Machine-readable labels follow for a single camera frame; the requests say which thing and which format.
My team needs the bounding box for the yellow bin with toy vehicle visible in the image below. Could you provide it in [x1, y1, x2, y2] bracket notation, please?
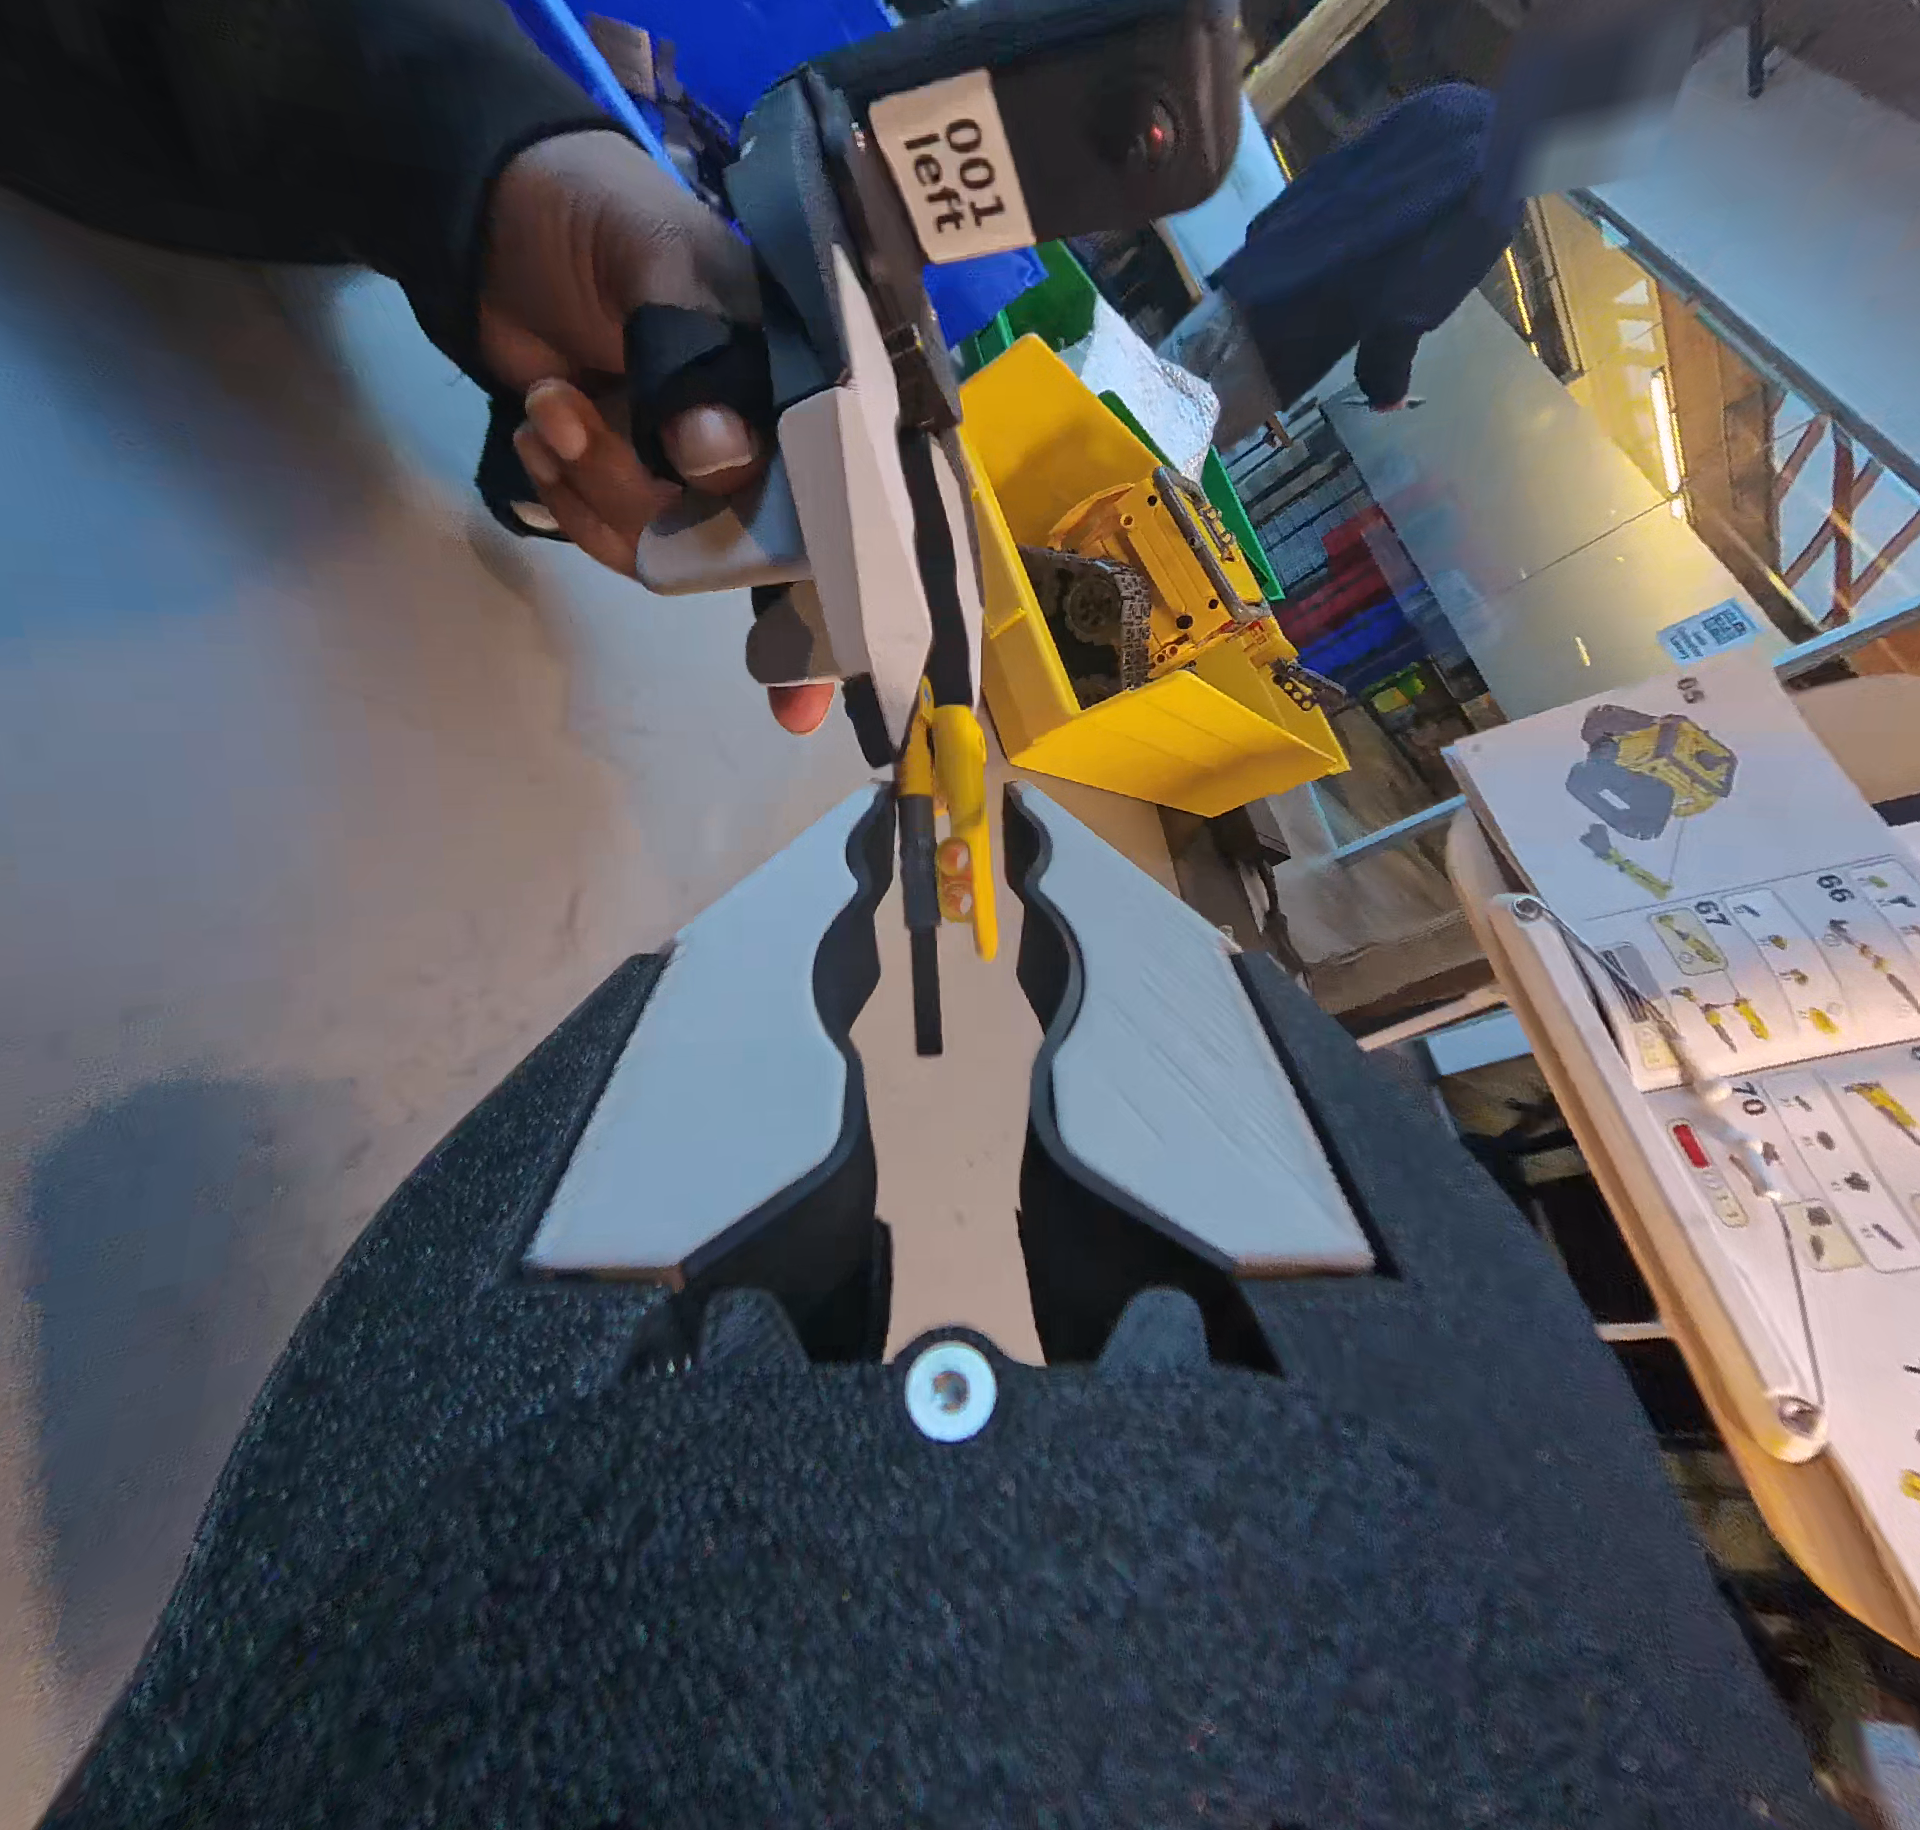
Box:
[959, 333, 1352, 819]

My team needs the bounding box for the green plastic bin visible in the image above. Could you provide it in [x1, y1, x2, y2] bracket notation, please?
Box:
[959, 239, 1283, 601]

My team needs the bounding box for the bubble wrap sheet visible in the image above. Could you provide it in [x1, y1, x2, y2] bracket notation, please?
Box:
[1071, 300, 1219, 473]

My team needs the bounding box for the rack of coloured bins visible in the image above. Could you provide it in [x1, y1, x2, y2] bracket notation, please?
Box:
[1244, 435, 1488, 721]

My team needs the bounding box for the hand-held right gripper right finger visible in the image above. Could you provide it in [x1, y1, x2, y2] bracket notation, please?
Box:
[1002, 779, 1377, 1365]

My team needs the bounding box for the grey axle pin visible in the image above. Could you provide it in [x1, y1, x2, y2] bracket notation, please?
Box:
[898, 787, 948, 1058]

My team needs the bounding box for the yellow tracked toy vehicle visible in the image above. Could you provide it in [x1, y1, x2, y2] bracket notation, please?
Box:
[1019, 478, 1344, 714]

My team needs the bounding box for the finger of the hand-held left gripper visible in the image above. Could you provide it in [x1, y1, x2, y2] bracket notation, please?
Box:
[778, 247, 939, 767]
[899, 423, 988, 734]

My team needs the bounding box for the person's left hand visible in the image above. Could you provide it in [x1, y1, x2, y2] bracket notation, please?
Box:
[478, 125, 842, 737]

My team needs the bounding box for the yellow curved claw piece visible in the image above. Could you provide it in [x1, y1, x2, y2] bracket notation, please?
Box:
[936, 779, 1002, 962]

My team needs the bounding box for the grey desk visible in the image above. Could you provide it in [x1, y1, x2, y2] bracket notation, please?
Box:
[0, 194, 1293, 1787]

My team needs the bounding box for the person's left forearm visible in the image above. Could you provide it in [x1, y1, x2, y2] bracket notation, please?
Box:
[0, 0, 638, 361]

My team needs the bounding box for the open instruction booklet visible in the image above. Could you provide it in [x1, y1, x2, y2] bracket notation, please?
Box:
[1447, 652, 1920, 1502]

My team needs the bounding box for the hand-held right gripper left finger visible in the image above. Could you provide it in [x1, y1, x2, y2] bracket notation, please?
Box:
[526, 783, 894, 1365]

